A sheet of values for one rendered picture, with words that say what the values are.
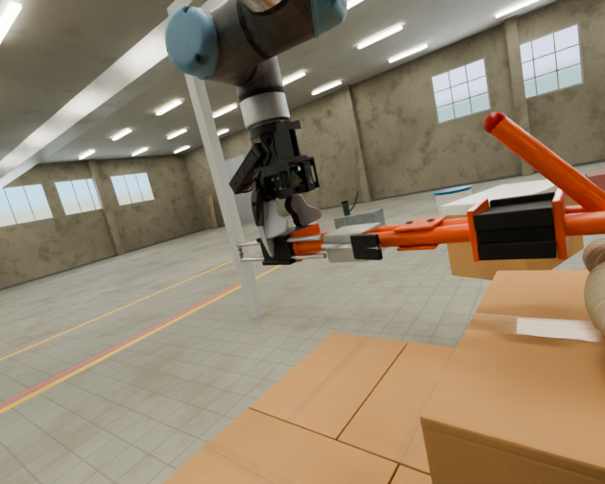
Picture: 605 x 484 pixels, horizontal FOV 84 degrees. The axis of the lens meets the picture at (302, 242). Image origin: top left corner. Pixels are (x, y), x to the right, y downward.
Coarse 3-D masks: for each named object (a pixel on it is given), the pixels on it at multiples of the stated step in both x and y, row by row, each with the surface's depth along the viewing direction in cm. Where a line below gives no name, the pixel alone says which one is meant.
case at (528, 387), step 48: (528, 288) 50; (576, 288) 47; (480, 336) 41; (528, 336) 38; (576, 336) 37; (480, 384) 33; (528, 384) 31; (576, 384) 30; (432, 432) 30; (480, 432) 27; (528, 432) 26; (576, 432) 25; (432, 480) 32; (480, 480) 28; (528, 480) 26; (576, 480) 24
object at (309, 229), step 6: (288, 228) 63; (294, 228) 61; (300, 228) 59; (306, 228) 58; (312, 228) 59; (318, 228) 60; (294, 234) 55; (300, 234) 56; (306, 234) 58; (294, 246) 55; (294, 252) 56; (312, 252) 58; (318, 252) 60
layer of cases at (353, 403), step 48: (336, 336) 165; (288, 384) 134; (336, 384) 127; (384, 384) 120; (432, 384) 115; (240, 432) 113; (288, 432) 108; (336, 432) 103; (384, 432) 99; (192, 480) 98; (240, 480) 94; (288, 480) 90; (336, 480) 87; (384, 480) 84
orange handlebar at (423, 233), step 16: (576, 208) 35; (416, 224) 44; (432, 224) 41; (448, 224) 43; (464, 224) 39; (576, 224) 32; (592, 224) 31; (320, 240) 52; (384, 240) 45; (400, 240) 44; (416, 240) 42; (432, 240) 41; (448, 240) 40; (464, 240) 39
